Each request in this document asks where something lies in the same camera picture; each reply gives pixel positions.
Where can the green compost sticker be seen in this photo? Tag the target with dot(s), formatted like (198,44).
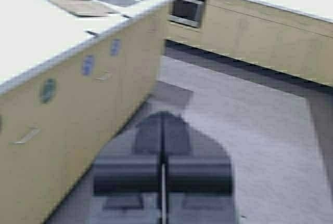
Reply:
(48,90)

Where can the built-in steel oven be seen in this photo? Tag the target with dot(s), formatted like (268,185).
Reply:
(187,12)

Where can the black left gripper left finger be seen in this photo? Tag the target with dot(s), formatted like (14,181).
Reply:
(127,176)

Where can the blue recycle sticker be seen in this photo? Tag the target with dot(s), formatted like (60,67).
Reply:
(87,65)

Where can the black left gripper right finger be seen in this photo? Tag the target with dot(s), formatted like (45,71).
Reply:
(199,176)

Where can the wooden kitchen island cabinet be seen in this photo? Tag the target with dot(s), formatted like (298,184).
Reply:
(47,148)

